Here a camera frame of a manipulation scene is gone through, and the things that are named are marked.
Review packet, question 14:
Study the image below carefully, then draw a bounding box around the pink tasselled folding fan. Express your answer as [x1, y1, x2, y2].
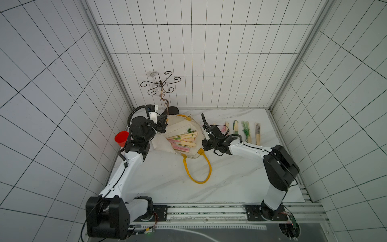
[219, 122, 230, 136]

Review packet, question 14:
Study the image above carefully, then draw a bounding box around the light green folding fan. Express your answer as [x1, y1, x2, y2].
[233, 120, 239, 134]

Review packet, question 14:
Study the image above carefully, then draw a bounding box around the white canvas tote bag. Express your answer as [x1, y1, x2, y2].
[152, 114, 212, 184]

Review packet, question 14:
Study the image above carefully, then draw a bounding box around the green tasselled folding fan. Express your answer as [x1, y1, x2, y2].
[241, 121, 252, 143]

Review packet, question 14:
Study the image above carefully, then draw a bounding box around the grey pink folding fan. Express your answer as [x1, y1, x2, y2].
[255, 123, 261, 146]

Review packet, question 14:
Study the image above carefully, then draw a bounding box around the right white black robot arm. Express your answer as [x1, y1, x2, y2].
[202, 124, 299, 221]

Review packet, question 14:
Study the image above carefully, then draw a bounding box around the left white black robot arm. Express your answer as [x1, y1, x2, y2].
[81, 115, 168, 241]

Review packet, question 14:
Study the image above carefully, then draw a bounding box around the red plastic goblet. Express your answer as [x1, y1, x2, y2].
[114, 131, 129, 148]

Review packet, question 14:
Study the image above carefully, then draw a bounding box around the pink green fan in bag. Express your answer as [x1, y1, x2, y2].
[167, 139, 190, 152]

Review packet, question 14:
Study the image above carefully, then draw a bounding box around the black scrolled metal stand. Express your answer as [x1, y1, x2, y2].
[140, 71, 181, 115]

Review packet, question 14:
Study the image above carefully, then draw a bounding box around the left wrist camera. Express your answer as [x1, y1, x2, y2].
[146, 104, 158, 124]

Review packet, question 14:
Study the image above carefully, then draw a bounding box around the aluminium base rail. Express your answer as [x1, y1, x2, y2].
[131, 203, 329, 229]

